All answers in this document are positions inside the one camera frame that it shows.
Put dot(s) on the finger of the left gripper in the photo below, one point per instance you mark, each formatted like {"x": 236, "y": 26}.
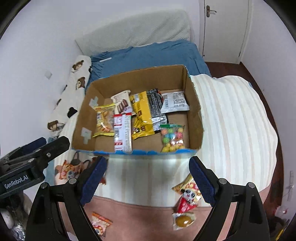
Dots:
{"x": 27, "y": 149}

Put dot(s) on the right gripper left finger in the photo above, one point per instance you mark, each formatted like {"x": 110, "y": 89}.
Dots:
{"x": 79, "y": 191}

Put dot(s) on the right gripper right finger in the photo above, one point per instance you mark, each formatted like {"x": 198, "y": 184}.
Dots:
{"x": 216, "y": 192}

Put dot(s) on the yellow panda snack bag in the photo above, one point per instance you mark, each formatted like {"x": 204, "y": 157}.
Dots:
{"x": 189, "y": 190}

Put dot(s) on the red small snack packet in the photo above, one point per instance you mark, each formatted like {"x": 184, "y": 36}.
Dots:
{"x": 185, "y": 205}

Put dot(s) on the orange panda snack bag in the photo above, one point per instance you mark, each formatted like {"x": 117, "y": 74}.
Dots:
{"x": 100, "y": 224}

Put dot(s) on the clear egg yolk pastry packet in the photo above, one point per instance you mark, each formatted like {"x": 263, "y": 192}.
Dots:
{"x": 183, "y": 220}

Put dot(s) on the calico cat plush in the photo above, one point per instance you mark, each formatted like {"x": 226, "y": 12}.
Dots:
{"x": 71, "y": 165}

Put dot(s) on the striped cream blanket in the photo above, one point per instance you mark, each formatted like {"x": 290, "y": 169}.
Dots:
{"x": 226, "y": 127}

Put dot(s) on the bear print long pillow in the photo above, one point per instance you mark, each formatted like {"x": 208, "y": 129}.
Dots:
{"x": 72, "y": 95}

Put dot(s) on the yellow chips snack bag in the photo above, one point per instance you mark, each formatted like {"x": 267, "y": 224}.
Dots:
{"x": 104, "y": 120}

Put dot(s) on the colourful candy balls bag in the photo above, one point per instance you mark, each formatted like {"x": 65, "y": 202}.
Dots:
{"x": 172, "y": 137}

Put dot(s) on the white red snack bar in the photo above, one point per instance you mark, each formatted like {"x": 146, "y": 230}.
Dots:
{"x": 123, "y": 132}

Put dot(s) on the yellow black snack bag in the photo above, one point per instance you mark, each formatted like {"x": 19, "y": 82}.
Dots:
{"x": 142, "y": 126}

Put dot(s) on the black snack packet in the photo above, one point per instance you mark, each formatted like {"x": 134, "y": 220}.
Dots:
{"x": 155, "y": 101}

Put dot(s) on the white chocolate stick packet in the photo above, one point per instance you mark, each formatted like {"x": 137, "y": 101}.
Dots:
{"x": 122, "y": 102}

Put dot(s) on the white barcode snack packet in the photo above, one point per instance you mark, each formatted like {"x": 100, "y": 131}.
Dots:
{"x": 174, "y": 102}

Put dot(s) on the cardboard box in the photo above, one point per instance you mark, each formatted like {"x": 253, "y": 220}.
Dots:
{"x": 166, "y": 79}

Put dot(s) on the blue bed sheet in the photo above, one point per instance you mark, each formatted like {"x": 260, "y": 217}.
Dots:
{"x": 180, "y": 52}

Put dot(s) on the white door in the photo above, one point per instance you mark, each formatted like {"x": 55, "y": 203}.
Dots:
{"x": 225, "y": 30}

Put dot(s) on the grey white pillow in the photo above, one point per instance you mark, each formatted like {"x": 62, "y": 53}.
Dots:
{"x": 136, "y": 31}

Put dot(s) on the door handle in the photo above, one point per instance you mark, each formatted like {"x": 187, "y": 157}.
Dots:
{"x": 209, "y": 11}

